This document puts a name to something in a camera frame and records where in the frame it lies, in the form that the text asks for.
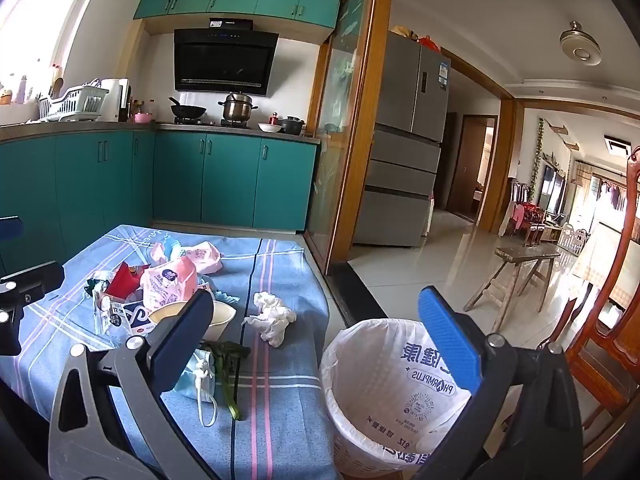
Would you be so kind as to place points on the cream bowl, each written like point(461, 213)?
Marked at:
point(222, 315)

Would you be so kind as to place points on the pink bowl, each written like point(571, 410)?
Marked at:
point(143, 118)

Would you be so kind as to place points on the white plastic wastebasket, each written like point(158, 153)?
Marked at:
point(370, 460)

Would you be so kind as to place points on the hanging laundry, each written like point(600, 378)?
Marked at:
point(612, 195)

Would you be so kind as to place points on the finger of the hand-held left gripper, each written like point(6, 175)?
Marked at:
point(35, 280)
point(10, 231)

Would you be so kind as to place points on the clear plastic wrapper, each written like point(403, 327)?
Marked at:
point(102, 310)

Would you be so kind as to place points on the teal base cabinets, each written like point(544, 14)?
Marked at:
point(225, 180)

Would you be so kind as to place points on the black lidded pot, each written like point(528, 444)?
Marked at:
point(292, 126)

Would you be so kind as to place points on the green vegetable leaf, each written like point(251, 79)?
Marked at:
point(227, 352)

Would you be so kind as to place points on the small red container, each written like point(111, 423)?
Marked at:
point(274, 119)

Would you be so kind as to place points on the white play fence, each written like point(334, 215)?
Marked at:
point(572, 237)

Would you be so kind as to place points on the white and blue ointment box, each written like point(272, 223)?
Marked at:
point(132, 320)

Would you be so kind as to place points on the red wooden chair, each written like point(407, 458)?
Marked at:
point(607, 355)

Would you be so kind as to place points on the ceiling fan light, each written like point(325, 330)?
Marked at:
point(580, 45)

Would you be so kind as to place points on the pink wet wipes pack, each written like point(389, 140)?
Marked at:
point(205, 257)

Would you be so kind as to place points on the grey refrigerator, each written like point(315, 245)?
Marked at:
point(400, 160)

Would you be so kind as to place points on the steel stock pot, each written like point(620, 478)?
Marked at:
point(237, 109)

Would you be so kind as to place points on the pink pack with dark print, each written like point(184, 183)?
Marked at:
point(167, 282)

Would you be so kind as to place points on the red snack wrapper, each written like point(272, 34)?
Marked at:
point(122, 280)

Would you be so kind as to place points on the brown interior door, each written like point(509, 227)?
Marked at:
point(467, 170)

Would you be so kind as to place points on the green vine garland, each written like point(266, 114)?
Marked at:
point(537, 160)

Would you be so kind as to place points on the black range hood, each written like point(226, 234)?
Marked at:
point(225, 62)

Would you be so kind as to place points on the black wok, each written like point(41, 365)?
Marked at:
point(187, 110)

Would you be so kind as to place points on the red living room chairs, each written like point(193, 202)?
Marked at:
point(527, 215)

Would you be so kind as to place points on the gas stove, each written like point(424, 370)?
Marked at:
point(200, 122)

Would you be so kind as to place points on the group of condiment bottles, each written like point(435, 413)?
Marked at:
point(137, 109)

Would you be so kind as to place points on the red bag on refrigerator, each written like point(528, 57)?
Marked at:
point(427, 42)

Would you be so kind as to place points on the white dish rack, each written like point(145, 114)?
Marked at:
point(75, 102)

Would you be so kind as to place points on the dining table with yellow cloth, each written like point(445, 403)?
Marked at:
point(600, 260)

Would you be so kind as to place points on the wooden bench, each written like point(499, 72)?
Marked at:
point(525, 255)

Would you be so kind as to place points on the ceiling air vent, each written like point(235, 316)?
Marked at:
point(617, 146)

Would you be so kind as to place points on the white dish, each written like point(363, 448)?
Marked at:
point(270, 128)

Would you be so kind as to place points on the white printed bin liner bag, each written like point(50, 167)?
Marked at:
point(380, 360)

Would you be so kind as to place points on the white kitchen appliance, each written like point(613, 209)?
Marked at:
point(116, 97)

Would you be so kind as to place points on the glass sliding door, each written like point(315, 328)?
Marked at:
point(340, 135)

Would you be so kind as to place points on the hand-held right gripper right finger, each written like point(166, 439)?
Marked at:
point(447, 340)

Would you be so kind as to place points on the kitchen window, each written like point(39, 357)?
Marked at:
point(35, 10)

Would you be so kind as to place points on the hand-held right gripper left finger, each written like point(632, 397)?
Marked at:
point(180, 340)

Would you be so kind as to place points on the white tissue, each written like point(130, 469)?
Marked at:
point(270, 317)

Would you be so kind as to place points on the blue plaid tablecloth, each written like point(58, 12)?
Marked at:
point(280, 310)

